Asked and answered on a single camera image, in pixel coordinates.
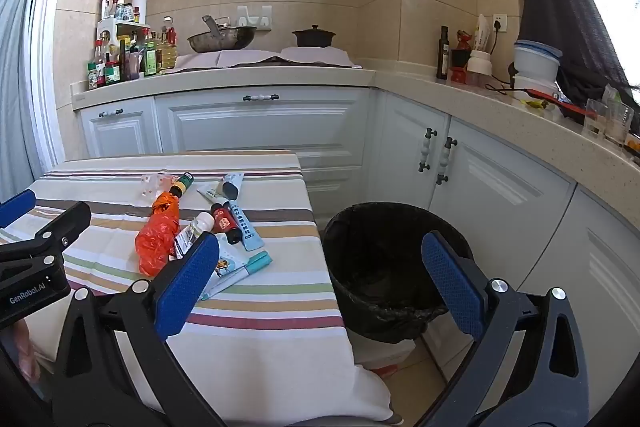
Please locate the white door frame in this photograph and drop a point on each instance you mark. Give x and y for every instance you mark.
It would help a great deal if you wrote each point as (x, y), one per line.
(52, 57)

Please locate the yellow green wrapper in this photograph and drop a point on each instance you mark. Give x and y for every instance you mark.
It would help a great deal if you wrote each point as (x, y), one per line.
(535, 103)

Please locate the clear wrapper with orange print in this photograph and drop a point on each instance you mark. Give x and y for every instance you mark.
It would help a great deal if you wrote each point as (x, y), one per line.
(152, 184)

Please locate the black trash bin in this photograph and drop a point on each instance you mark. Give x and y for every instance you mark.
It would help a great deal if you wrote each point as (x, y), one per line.
(380, 257)

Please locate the white container with blue lid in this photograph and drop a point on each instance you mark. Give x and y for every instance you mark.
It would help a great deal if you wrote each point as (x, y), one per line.
(537, 59)

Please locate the white lidded jar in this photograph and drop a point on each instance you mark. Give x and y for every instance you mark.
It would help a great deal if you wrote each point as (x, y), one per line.
(481, 64)

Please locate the light blue tube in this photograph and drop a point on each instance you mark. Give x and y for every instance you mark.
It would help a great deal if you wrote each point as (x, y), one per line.
(248, 229)

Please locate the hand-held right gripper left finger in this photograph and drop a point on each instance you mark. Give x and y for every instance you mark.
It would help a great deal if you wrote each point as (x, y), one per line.
(187, 287)

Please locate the pale stove cover cloth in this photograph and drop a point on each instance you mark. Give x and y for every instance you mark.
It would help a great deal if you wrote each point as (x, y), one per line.
(250, 56)

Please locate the dark hanging cloth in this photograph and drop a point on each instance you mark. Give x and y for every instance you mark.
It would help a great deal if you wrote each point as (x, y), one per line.
(565, 7)

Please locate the clear drinking glass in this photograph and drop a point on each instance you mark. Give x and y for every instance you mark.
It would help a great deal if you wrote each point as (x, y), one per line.
(617, 124)
(594, 117)

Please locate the red packet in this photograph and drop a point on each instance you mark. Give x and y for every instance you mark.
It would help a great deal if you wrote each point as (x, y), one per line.
(226, 222)

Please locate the white plastic container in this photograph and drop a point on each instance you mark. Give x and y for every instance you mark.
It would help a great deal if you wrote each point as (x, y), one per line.
(535, 86)

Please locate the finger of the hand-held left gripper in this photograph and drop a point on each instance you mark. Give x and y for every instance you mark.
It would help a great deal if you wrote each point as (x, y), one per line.
(60, 227)
(17, 208)

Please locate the striped tablecloth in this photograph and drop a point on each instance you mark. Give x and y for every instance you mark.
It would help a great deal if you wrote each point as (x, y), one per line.
(260, 287)

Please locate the grey tube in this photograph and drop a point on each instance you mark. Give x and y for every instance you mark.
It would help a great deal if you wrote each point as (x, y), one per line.
(231, 184)

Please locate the steel wok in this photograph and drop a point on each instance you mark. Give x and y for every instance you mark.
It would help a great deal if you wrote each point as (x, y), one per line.
(222, 39)

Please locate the black pot with lid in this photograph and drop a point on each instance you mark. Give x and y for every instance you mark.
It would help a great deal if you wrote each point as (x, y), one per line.
(314, 38)

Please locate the dark olive oil bottle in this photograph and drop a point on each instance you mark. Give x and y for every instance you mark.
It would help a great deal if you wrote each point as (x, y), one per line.
(442, 54)

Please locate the white shelf rack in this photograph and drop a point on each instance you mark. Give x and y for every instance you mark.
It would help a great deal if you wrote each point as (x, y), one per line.
(112, 29)

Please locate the white corner cabinet door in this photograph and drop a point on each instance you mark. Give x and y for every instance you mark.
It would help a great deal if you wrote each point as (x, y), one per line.
(400, 142)

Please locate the small white bottle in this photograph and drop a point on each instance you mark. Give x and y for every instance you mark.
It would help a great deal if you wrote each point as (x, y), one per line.
(192, 232)

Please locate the yellow cooking oil bottle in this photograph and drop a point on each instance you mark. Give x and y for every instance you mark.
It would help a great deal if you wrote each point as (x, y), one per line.
(167, 52)

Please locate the white paper packet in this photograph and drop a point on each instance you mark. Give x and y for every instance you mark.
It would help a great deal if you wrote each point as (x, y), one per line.
(481, 32)

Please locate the paper towel roll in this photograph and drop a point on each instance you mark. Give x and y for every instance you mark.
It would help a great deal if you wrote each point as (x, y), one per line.
(140, 7)

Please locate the green bottle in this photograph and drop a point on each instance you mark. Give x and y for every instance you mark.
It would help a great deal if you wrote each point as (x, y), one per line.
(182, 184)

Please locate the orange plastic bag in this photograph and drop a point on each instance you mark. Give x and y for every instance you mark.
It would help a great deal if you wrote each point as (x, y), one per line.
(157, 237)

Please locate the person's left hand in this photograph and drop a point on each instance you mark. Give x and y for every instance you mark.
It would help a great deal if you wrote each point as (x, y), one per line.
(27, 349)

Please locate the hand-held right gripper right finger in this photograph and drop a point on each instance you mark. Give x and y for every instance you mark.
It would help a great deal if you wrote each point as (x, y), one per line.
(452, 287)

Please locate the white wall rack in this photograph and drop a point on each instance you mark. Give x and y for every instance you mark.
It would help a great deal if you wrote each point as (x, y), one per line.
(260, 14)

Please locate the cluster of condiment bottles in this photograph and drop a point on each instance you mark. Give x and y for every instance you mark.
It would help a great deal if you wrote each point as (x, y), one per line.
(112, 69)

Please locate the white box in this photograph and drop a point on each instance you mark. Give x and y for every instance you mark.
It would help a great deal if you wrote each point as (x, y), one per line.
(385, 352)

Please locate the narrow white cabinet door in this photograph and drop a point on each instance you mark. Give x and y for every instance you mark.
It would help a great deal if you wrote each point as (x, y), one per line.
(120, 132)

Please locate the white wall socket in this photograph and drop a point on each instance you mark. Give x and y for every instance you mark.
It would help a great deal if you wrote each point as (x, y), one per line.
(499, 23)

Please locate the white printed sachet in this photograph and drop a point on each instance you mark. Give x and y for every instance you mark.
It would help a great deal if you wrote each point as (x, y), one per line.
(224, 268)

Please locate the wide white cabinet door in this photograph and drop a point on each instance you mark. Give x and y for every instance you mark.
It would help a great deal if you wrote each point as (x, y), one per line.
(260, 127)

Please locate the beige stone countertop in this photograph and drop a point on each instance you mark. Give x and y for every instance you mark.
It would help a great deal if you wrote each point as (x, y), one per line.
(450, 97)

